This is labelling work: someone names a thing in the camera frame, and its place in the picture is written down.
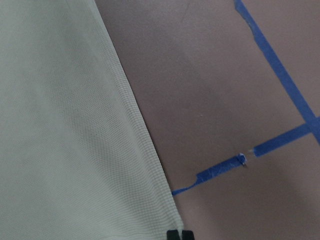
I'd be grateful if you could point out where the olive green t-shirt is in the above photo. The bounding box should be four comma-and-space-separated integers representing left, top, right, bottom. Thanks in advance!
0, 0, 184, 240

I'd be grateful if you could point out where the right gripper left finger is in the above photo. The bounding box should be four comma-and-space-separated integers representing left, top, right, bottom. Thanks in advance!
166, 229, 181, 240

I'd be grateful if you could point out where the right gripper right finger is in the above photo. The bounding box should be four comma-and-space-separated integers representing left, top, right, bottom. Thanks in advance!
182, 230, 195, 240

